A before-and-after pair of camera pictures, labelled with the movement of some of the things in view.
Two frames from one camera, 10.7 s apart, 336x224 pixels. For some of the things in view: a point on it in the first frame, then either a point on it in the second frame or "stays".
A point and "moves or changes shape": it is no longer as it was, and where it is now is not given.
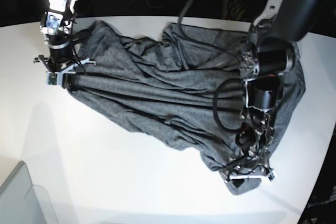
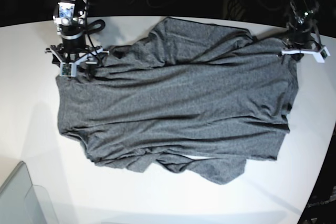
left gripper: x=62 y=73 to x=70 y=52
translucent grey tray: x=22 y=202 stays
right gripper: x=239 y=173 to x=297 y=49
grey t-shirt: x=186 y=88 moves or changes shape
